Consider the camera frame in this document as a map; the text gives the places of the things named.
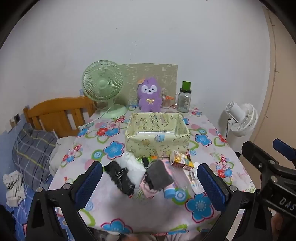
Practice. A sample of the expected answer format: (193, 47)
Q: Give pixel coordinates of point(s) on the green tissue packet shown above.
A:
(139, 160)

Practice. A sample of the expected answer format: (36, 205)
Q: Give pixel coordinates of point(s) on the green desk fan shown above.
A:
(101, 83)

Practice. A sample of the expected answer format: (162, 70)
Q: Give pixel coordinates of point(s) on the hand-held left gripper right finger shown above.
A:
(211, 187)

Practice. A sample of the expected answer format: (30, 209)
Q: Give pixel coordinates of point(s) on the purple plush toy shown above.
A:
(149, 97)

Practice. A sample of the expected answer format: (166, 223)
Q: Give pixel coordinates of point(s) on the orange scissors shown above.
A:
(170, 98)

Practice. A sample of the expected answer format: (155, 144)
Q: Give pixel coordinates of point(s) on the white standing fan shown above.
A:
(242, 115)

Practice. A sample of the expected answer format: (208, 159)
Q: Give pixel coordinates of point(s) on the cotton swab jar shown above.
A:
(166, 104)

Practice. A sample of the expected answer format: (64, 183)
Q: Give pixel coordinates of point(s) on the white cloth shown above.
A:
(134, 168)
(13, 185)

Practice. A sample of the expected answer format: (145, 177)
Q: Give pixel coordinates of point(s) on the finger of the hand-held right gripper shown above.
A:
(282, 147)
(254, 155)

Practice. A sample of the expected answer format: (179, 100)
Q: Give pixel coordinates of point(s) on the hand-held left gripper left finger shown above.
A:
(90, 183)

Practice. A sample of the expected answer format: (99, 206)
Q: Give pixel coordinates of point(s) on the wall socket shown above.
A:
(17, 117)

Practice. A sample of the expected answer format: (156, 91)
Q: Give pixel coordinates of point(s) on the white crumpled cloth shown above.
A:
(13, 185)

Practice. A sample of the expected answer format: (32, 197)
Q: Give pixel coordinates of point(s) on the glass jar with green lid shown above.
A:
(183, 102)

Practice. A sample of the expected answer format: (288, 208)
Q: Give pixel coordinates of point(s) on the blue printed bedsheet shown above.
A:
(19, 213)

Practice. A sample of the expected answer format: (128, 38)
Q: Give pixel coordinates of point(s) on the birthday candle pack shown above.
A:
(195, 183)

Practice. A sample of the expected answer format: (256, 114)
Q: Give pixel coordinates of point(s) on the grey cloth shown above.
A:
(160, 175)

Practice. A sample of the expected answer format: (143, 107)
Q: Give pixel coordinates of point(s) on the yellow printed fabric box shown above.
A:
(148, 143)

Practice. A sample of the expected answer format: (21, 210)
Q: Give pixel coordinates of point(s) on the yellow brown snack box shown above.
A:
(181, 161)

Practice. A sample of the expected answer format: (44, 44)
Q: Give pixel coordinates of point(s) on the grey plaid pillow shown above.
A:
(32, 150)

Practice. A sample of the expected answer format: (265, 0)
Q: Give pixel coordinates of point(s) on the pink blueberry print package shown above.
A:
(167, 168)

